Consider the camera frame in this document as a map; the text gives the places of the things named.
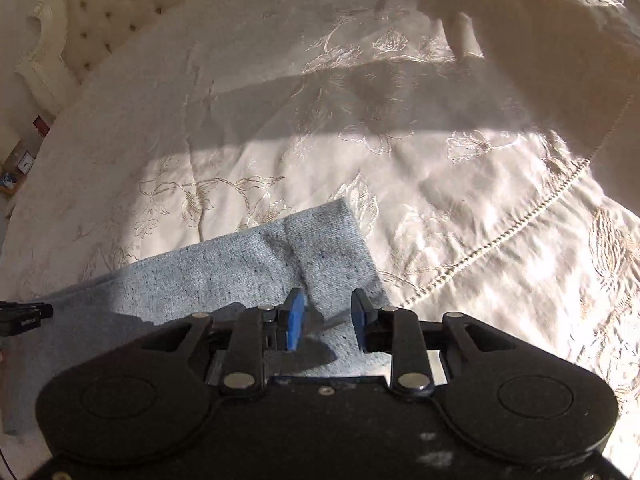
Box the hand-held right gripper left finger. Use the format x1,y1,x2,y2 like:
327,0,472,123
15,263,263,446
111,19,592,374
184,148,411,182
141,287,307,397

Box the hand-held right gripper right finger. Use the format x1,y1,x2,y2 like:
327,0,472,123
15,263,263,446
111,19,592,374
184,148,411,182
351,288,517,397

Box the grey pants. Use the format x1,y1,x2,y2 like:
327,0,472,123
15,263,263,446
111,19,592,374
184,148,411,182
0,198,389,437

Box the cream embroidered bedspread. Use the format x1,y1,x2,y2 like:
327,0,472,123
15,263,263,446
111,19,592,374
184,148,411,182
0,0,640,480

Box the cream tufted headboard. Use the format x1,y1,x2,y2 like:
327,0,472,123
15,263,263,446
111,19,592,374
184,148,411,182
15,0,263,88

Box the cream rumpled duvet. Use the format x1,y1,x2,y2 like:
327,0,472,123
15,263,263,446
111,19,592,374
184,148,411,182
419,0,640,173

